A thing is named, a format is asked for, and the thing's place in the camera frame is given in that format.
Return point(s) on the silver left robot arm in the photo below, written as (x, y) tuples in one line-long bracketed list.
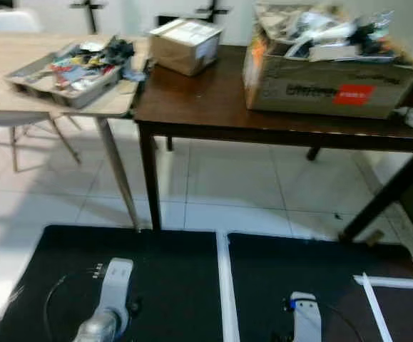
[(99, 328)]

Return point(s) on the white floor tape strip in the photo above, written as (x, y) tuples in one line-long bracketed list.
[(224, 285), (374, 306)]

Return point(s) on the large cardboard box red label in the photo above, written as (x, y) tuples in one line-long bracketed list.
[(306, 89)]

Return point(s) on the black floor mat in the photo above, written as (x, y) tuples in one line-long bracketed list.
[(163, 285), (292, 263)]

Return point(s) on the dark brown wooden table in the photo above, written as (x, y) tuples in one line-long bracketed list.
[(206, 100)]

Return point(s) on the small closed cardboard box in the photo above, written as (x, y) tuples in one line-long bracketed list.
[(181, 50)]

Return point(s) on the grey tray of clutter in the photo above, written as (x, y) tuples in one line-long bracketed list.
[(56, 89)]

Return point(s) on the light wooden table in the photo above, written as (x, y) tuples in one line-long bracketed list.
[(21, 64)]

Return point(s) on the white plastic chair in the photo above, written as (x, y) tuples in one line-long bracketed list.
[(10, 21)]

